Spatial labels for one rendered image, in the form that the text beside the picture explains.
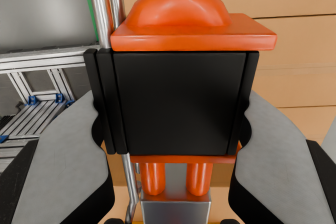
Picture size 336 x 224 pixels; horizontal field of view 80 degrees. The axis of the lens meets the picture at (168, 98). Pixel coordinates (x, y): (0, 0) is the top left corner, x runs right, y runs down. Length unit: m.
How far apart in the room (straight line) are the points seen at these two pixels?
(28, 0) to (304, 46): 1.46
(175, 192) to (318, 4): 0.83
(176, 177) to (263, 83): 0.79
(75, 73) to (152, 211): 1.20
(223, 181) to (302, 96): 0.71
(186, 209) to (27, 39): 1.55
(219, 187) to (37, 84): 1.29
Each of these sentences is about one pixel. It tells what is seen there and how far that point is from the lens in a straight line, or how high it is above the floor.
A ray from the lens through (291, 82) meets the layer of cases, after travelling 1.01.
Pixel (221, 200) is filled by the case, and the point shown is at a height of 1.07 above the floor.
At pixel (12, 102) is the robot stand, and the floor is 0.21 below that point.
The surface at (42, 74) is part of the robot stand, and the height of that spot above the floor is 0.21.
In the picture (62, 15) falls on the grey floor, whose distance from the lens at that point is 1.48.
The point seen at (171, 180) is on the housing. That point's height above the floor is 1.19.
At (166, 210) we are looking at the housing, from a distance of 0.20.
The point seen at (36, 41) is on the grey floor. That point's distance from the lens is 1.62.
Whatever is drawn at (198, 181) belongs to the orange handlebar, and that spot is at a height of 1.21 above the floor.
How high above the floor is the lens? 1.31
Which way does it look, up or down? 57 degrees down
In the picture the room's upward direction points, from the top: 179 degrees counter-clockwise
